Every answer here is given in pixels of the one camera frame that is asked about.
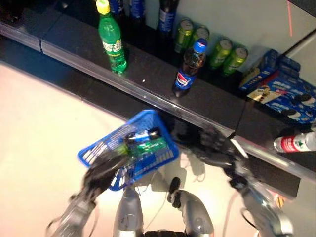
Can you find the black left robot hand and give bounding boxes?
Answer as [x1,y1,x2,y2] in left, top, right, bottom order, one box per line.
[83,151,129,197]

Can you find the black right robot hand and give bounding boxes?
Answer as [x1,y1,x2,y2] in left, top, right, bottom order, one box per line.
[199,127,235,165]

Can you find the blue plastic shopping basket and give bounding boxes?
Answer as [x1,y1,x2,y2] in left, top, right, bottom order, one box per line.
[77,109,180,192]

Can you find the green Sprite bottle yellow cap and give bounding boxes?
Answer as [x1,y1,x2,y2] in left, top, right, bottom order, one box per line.
[118,137,170,158]
[95,0,128,75]

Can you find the green drink can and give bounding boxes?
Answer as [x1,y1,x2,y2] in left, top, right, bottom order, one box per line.
[191,26,210,49]
[174,19,195,54]
[209,38,233,70]
[223,45,249,77]

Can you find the silver left robot leg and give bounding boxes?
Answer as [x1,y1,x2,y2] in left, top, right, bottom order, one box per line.
[113,187,144,237]

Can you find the water bottle red label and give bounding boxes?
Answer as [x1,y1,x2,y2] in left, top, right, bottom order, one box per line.
[273,131,316,154]

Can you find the blue yellow cookie box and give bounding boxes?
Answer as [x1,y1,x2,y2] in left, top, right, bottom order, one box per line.
[238,49,279,91]

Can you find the black robot waist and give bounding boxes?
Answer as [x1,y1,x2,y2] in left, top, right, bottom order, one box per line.
[144,231,186,237]

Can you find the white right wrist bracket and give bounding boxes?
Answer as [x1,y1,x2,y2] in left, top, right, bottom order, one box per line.
[231,138,249,158]

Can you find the black shelf board clear rail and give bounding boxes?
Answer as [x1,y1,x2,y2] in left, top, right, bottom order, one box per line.
[0,0,316,181]

